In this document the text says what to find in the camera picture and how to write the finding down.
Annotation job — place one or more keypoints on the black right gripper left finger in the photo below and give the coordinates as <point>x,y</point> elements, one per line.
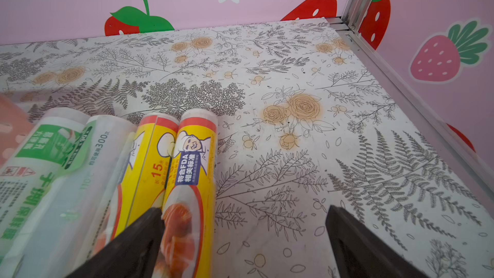
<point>133,253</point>

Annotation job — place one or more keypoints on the yellow plastic wrap roll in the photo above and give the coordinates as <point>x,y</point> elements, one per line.
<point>188,208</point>
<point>140,184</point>

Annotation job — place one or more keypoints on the white green plastic wrap roll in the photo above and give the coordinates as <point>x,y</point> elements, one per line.
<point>29,172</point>

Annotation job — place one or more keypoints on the pink plastic basket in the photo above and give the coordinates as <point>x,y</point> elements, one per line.
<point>15,127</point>

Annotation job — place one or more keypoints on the clear white plastic wrap roll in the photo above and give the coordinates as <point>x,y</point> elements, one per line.
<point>55,228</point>

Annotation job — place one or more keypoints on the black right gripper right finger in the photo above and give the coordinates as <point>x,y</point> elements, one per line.
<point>360,253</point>

